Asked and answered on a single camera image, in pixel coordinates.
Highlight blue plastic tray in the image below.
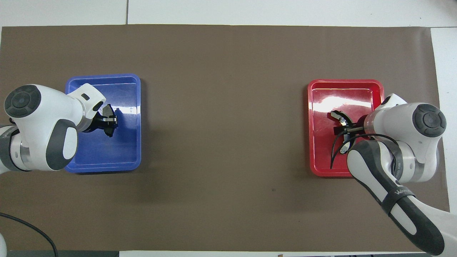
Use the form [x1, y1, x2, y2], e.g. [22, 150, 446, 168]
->
[64, 74, 141, 173]

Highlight black floor cable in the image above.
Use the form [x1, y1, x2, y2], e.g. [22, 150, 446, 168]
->
[0, 212, 58, 257]

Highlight red plastic tray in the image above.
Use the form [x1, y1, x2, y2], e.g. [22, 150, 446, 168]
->
[307, 79, 385, 177]

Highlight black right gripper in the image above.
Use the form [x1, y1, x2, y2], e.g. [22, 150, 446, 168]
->
[334, 114, 369, 140]

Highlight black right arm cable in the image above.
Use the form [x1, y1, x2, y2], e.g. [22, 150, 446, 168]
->
[330, 133, 397, 170]

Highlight brown table mat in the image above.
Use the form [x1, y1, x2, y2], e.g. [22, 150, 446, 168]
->
[0, 24, 451, 252]

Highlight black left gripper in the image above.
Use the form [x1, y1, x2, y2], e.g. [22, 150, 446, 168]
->
[86, 103, 118, 138]

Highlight long curved brake pad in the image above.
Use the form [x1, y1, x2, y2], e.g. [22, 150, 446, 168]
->
[330, 110, 355, 155]

